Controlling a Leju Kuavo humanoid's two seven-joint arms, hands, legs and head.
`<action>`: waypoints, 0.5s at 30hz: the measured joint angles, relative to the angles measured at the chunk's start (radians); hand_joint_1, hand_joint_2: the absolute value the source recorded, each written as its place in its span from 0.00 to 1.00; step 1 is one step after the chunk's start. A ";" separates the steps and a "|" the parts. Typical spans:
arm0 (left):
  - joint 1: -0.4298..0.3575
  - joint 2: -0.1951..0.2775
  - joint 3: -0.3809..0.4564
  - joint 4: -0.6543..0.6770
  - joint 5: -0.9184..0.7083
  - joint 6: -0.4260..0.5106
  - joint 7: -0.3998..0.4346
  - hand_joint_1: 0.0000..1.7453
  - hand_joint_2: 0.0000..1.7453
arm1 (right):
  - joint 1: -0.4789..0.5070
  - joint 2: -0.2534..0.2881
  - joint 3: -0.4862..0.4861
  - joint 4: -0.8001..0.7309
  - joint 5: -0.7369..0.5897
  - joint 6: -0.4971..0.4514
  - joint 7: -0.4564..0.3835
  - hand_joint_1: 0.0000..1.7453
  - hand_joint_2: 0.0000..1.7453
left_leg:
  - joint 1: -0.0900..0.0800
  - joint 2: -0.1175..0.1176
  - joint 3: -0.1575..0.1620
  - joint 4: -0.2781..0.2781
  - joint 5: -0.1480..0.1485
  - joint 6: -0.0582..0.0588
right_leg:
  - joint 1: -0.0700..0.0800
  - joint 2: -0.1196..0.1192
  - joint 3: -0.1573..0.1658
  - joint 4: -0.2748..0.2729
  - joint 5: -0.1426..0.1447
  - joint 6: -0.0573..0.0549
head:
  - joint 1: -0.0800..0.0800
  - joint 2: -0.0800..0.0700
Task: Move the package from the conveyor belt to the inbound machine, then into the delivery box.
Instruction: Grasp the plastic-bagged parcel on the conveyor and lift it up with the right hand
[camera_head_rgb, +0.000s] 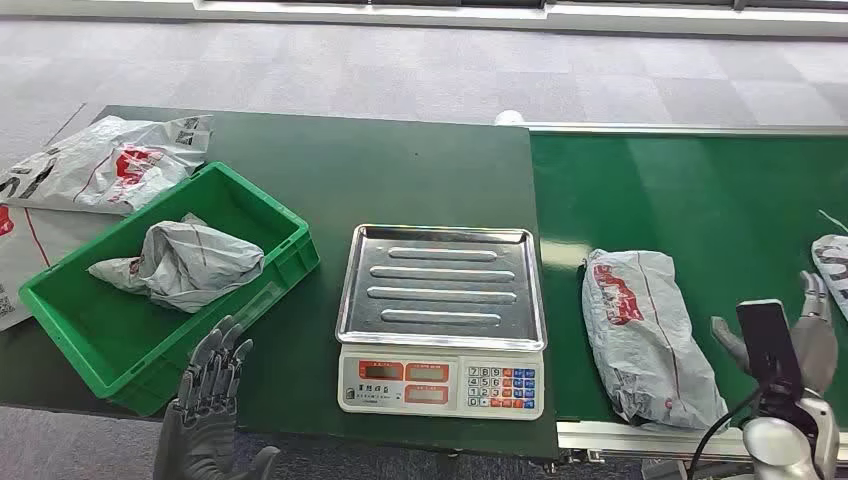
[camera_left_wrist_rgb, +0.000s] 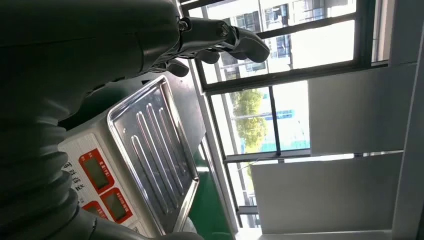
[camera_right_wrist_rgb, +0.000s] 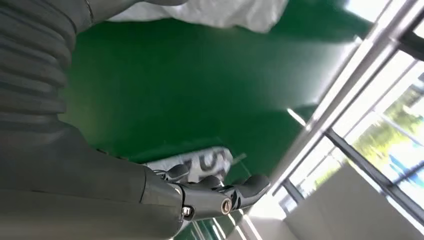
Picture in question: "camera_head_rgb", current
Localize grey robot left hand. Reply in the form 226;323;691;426
153;315;282;480

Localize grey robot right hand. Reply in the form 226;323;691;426
710;270;840;396

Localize grey poly mailer red logo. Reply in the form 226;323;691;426
580;248;731;433

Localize green conveyor belt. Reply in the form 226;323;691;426
529;129;848;429

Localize grey mailer black print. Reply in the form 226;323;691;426
810;233;848;323

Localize green plastic crate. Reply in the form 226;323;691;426
17;160;322;418

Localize crumpled grey poly mailer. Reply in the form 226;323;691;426
86;212;267;315

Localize white mailer red line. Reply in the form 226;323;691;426
0;204;128;333

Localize white electronic scale steel tray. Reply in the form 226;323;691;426
335;223;549;423

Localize flat grey mailer red logo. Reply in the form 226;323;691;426
0;113;214;217

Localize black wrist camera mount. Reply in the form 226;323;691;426
735;298;820;439

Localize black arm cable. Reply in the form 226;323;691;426
685;389;763;480

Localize silver conveyor frame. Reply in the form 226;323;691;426
521;121;848;480

